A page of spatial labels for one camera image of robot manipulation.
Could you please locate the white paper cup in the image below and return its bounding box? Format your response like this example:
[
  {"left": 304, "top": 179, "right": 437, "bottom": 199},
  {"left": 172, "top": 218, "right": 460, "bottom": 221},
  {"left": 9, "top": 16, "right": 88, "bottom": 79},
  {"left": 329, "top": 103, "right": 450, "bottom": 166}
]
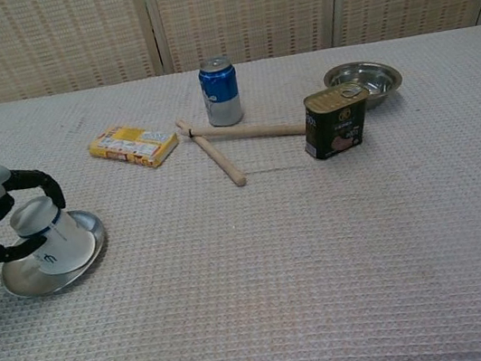
[{"left": 6, "top": 189, "right": 99, "bottom": 280}]

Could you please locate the round steel plate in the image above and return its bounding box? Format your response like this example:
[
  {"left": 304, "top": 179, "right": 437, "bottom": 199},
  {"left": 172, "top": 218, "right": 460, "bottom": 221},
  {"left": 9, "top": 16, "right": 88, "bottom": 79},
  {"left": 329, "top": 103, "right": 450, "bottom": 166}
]
[{"left": 0, "top": 205, "right": 115, "bottom": 303}]

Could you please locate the yellow snack box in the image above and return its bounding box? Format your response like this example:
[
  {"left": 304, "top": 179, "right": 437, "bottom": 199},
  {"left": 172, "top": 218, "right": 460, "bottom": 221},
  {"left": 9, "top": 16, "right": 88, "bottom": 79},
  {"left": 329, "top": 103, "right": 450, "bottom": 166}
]
[{"left": 85, "top": 116, "right": 183, "bottom": 179}]

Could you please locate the wooden stick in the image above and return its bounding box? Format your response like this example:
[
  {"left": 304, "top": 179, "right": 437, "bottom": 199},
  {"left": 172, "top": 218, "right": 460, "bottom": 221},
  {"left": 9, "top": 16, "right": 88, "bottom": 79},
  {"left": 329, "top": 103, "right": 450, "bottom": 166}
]
[
  {"left": 189, "top": 110, "right": 308, "bottom": 152},
  {"left": 174, "top": 110, "right": 249, "bottom": 195}
]

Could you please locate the blue silver soda can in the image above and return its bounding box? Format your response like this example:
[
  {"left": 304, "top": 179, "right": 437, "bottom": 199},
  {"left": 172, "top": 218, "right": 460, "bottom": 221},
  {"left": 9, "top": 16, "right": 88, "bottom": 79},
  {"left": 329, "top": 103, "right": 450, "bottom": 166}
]
[{"left": 196, "top": 53, "right": 245, "bottom": 130}]

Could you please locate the beige woven tablecloth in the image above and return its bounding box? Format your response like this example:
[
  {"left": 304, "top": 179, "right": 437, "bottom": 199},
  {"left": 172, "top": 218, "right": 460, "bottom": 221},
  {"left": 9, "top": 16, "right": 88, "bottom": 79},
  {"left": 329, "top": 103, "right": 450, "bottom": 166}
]
[{"left": 0, "top": 24, "right": 481, "bottom": 361}]

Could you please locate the gold rectangular meat tin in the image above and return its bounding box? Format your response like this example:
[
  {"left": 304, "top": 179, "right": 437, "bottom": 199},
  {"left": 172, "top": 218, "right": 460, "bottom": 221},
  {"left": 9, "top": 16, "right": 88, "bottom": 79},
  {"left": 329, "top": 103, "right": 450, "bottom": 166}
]
[{"left": 297, "top": 81, "right": 376, "bottom": 163}]

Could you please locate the small steel bowl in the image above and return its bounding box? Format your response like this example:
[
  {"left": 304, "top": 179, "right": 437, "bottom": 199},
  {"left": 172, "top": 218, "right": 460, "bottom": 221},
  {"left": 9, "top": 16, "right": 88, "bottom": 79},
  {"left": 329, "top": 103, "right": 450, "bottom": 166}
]
[{"left": 321, "top": 54, "right": 407, "bottom": 117}]

